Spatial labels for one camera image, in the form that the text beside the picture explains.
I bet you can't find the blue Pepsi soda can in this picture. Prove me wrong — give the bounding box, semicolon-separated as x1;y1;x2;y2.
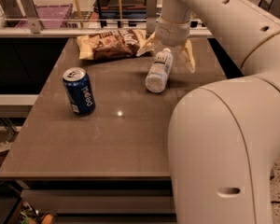
63;67;95;115

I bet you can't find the purple plastic crate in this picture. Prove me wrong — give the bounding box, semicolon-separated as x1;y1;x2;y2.
15;3;75;29

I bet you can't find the middle metal railing bracket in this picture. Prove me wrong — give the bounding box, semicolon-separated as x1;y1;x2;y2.
147;0;157;35

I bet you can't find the grey table base drawer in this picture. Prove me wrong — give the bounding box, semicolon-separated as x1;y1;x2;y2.
21;179;176;224

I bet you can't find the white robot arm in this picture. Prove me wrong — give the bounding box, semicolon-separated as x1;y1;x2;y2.
140;0;280;224

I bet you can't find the brown yellow snack bag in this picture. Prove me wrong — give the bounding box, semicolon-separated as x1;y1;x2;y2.
77;29;146;61

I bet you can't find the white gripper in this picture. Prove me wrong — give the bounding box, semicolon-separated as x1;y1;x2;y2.
136;17;196;73

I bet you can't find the left metal railing bracket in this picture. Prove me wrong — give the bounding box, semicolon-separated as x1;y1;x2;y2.
21;0;42;34

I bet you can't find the clear plastic water bottle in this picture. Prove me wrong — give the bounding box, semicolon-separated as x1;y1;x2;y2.
146;48;173;93

